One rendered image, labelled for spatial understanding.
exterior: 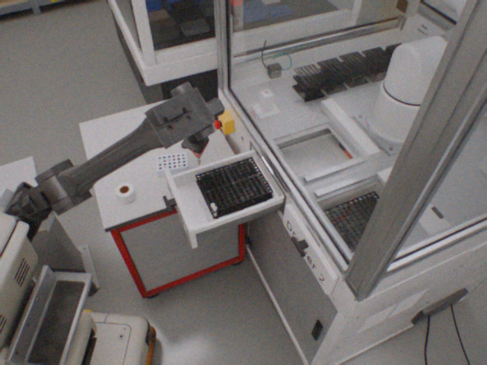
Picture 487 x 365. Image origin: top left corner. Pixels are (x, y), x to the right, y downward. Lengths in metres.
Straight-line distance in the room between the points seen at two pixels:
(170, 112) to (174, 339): 1.51
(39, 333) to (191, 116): 0.62
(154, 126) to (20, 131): 2.64
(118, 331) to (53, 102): 2.15
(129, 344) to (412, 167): 1.39
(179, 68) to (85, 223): 1.12
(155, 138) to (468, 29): 0.50
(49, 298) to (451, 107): 0.94
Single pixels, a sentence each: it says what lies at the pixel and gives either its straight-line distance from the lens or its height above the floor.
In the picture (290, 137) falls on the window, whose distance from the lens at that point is 1.15.
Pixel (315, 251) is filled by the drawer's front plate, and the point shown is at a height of 0.93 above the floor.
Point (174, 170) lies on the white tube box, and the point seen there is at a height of 0.79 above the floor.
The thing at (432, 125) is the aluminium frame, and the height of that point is 1.54.
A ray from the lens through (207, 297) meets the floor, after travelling 2.11.
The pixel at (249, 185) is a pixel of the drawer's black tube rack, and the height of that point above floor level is 0.90.
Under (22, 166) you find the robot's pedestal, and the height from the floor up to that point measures 0.76.
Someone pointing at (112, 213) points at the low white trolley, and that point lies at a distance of 1.51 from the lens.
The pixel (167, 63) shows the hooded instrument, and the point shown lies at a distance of 1.93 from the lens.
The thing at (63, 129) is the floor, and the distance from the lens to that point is 3.16.
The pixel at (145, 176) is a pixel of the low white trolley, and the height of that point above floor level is 0.76.
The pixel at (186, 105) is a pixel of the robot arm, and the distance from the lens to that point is 0.73.
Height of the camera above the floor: 1.94
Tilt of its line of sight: 50 degrees down
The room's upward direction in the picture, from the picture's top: straight up
